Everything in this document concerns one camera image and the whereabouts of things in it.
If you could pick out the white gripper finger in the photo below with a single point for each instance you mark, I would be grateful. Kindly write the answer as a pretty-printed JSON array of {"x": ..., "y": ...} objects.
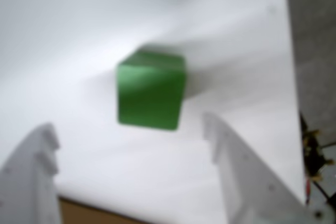
[
  {"x": 252, "y": 182},
  {"x": 23, "y": 182}
]

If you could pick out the brown cardboard box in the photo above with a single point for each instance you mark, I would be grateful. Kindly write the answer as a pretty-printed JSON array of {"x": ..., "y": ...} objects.
[{"x": 78, "y": 213}]

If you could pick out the green cube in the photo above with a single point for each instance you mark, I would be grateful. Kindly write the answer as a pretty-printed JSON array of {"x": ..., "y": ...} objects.
[{"x": 149, "y": 90}]

